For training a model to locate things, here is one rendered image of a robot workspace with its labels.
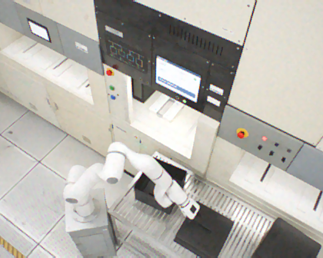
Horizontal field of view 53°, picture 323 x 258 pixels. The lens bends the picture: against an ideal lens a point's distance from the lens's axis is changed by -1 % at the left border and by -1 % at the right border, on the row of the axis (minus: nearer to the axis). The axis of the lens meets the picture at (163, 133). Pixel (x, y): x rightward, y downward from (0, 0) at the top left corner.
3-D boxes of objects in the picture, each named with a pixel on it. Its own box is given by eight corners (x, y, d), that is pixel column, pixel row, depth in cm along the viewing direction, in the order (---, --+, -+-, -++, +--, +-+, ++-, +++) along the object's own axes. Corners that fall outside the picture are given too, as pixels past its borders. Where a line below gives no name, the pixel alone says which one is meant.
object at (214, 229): (173, 240, 210) (174, 234, 200) (194, 205, 226) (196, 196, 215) (213, 265, 202) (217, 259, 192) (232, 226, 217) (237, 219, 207)
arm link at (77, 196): (80, 183, 201) (74, 208, 192) (63, 176, 195) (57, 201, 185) (131, 155, 171) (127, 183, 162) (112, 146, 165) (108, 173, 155)
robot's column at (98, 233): (84, 262, 272) (65, 232, 211) (81, 230, 288) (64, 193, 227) (117, 256, 277) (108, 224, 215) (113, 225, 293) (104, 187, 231)
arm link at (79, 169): (69, 205, 203) (61, 188, 183) (75, 179, 213) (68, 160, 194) (88, 206, 203) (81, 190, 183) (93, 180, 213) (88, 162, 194)
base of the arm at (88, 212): (71, 224, 214) (66, 213, 199) (71, 198, 225) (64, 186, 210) (101, 219, 217) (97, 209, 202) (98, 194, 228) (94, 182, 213)
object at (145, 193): (151, 167, 242) (151, 155, 228) (185, 182, 236) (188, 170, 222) (134, 198, 227) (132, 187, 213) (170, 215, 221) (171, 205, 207)
